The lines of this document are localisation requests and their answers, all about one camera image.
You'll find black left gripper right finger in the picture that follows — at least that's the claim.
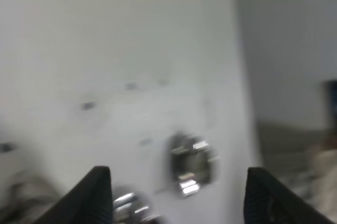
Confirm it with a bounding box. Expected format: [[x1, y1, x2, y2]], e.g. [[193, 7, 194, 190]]
[[243, 167, 332, 224]]

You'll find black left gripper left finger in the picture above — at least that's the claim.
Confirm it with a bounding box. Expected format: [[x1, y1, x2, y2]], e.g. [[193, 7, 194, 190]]
[[35, 166, 113, 224]]

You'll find stainless steel teapot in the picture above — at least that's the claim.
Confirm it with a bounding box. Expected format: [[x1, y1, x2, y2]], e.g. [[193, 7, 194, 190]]
[[113, 192, 165, 224]]

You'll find left stainless steel teacup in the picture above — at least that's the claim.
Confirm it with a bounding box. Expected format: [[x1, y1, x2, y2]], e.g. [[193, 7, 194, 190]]
[[168, 132, 219, 198]]

